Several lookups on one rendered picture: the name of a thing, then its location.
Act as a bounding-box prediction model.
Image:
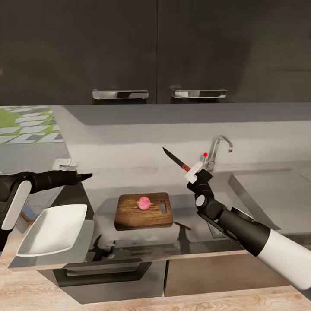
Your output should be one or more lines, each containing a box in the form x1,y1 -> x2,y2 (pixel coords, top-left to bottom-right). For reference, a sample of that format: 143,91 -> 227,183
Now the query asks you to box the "bowl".
16,204 -> 87,257

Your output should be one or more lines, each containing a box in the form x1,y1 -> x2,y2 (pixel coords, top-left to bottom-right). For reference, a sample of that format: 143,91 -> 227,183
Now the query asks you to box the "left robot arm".
0,159 -> 93,256

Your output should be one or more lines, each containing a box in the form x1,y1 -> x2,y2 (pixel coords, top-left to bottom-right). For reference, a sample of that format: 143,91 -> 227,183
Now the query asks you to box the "parer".
163,147 -> 190,172

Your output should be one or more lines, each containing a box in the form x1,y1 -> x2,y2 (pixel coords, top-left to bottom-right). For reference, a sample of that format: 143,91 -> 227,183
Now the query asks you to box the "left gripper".
43,170 -> 93,190

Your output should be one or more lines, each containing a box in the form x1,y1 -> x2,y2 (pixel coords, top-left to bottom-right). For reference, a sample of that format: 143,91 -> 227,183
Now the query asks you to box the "vidalia onion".
137,197 -> 151,211

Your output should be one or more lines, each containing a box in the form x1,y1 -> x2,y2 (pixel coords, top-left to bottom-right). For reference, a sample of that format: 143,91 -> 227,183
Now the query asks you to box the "cutting board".
114,192 -> 173,229

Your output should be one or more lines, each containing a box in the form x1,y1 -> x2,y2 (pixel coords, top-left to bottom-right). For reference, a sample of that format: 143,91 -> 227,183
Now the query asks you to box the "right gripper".
186,169 -> 212,193

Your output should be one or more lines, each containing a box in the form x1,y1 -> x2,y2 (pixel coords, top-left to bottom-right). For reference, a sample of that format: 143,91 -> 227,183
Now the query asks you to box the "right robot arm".
185,162 -> 311,302

